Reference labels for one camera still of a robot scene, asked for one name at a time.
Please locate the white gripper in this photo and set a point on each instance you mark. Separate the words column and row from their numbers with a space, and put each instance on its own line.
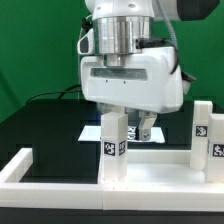
column 146, row 82

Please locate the white desk top tray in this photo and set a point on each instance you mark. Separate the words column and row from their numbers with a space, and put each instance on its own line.
column 166, row 167

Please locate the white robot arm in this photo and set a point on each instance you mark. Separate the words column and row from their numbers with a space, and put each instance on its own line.
column 125, row 27

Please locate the fiducial marker sheet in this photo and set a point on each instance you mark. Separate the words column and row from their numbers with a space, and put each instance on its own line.
column 93, row 133

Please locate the white U-shaped fence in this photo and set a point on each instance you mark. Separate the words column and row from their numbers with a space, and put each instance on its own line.
column 112, row 196

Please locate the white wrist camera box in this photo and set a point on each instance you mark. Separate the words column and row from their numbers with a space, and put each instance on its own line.
column 85, row 45

